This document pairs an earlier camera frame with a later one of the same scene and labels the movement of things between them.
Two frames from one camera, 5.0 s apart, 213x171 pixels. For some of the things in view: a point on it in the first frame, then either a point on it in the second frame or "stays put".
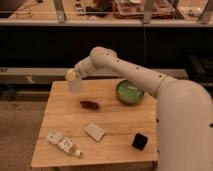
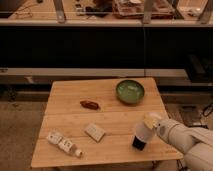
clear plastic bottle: (57, 138) stays put
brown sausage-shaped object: (90, 105) stays put
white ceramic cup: (74, 86) → (144, 132)
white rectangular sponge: (94, 131) stays put
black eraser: (139, 141) stays put
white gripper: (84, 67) → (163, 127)
